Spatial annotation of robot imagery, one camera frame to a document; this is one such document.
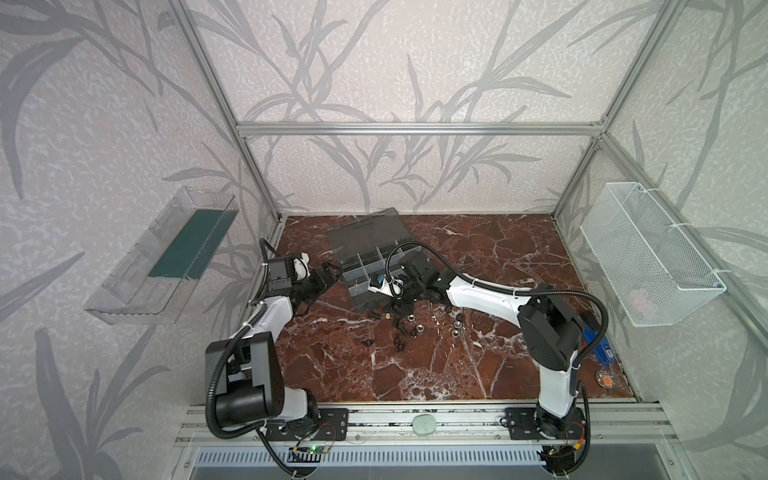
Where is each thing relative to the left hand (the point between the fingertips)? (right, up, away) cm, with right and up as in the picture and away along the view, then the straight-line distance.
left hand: (337, 267), depth 89 cm
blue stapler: (+76, -23, -7) cm, 80 cm away
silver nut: (+37, -18, +2) cm, 41 cm away
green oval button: (+25, -37, -17) cm, 48 cm away
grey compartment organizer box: (+8, +5, +18) cm, 20 cm away
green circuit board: (-2, -42, -19) cm, 46 cm away
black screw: (+18, -22, -3) cm, 29 cm away
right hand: (+15, -6, -1) cm, 16 cm away
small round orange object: (+75, -30, -9) cm, 81 cm away
